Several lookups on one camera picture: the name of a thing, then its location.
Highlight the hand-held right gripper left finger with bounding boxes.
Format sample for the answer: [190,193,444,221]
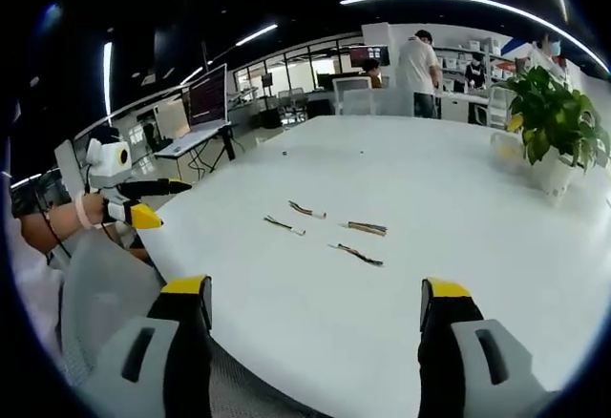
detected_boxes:
[84,274,214,418]

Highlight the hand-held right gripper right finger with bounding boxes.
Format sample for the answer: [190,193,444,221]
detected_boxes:
[417,276,558,418]

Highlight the multicoloured JST connector cable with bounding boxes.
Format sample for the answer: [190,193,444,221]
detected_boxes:
[337,220,390,238]
[287,200,328,220]
[263,216,308,238]
[327,242,385,268]

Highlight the person's left hand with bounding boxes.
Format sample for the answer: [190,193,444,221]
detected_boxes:
[80,190,112,229]

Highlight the pink wristband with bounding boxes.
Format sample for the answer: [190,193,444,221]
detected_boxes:
[75,193,95,231]

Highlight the white side desk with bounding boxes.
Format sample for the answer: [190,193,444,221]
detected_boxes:
[153,121,238,176]

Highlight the grey mesh chair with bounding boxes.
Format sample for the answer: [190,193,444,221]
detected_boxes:
[59,234,166,381]

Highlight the large monitor screen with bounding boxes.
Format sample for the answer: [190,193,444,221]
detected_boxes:
[187,63,229,128]

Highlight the white plant pot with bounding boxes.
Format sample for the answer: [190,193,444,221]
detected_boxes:
[537,145,581,199]

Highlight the clear plastic container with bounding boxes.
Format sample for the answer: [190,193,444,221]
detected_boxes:
[490,131,526,167]

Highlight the white office chair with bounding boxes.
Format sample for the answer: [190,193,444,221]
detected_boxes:
[486,84,516,129]
[332,76,373,116]

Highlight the green potted plant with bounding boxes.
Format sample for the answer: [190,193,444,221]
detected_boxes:
[505,64,611,171]

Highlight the white storage shelf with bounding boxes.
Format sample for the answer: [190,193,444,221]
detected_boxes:
[432,35,519,93]

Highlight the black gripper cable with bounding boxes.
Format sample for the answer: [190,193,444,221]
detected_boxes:
[28,162,96,266]

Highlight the wall screen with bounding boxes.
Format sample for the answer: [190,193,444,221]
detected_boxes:
[349,45,389,69]

